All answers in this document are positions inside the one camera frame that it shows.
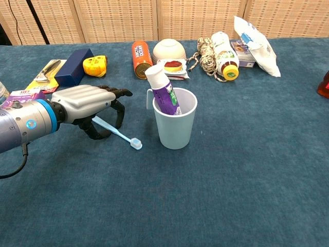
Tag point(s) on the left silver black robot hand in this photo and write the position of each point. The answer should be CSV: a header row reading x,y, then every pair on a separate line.
x,y
79,99

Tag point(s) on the light blue toothbrush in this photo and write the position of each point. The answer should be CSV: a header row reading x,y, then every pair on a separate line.
x,y
126,137

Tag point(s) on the purple toothpaste tube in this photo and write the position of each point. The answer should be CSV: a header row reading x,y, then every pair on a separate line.
x,y
162,90

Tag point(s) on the navy blue box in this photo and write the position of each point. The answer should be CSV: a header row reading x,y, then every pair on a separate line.
x,y
73,68

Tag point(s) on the yellow toy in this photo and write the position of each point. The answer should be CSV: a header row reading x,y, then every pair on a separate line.
x,y
93,65

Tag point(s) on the razor in yellow blister pack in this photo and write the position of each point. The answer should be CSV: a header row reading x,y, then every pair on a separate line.
x,y
46,74

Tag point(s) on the purple cardboard box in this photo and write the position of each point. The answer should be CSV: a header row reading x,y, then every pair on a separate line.
x,y
23,95

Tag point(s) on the orange drink can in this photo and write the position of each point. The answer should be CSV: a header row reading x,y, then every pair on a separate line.
x,y
141,56

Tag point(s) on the clear plastic container with clips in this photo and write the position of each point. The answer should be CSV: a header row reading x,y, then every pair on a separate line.
x,y
3,91

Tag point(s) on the black tripod stand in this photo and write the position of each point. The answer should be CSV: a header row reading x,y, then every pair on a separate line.
x,y
38,23

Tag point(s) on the beige upturned bowl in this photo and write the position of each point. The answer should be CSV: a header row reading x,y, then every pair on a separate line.
x,y
168,50

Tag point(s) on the white snack packet red cake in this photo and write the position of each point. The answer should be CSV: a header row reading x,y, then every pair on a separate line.
x,y
177,68

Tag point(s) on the teal table cloth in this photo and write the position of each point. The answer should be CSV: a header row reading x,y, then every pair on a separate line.
x,y
164,193

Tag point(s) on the bamboo folding screen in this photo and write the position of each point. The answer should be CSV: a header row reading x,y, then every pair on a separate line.
x,y
180,18

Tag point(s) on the tea bottle yellow cap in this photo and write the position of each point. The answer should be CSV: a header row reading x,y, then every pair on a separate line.
x,y
225,55

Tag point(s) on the small purple white carton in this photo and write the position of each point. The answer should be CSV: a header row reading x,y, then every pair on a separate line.
x,y
242,57

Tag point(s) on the white plastic bag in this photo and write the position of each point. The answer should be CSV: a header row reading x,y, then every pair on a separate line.
x,y
262,51

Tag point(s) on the honey bottle yellow cap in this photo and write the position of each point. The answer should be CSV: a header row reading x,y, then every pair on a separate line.
x,y
324,88

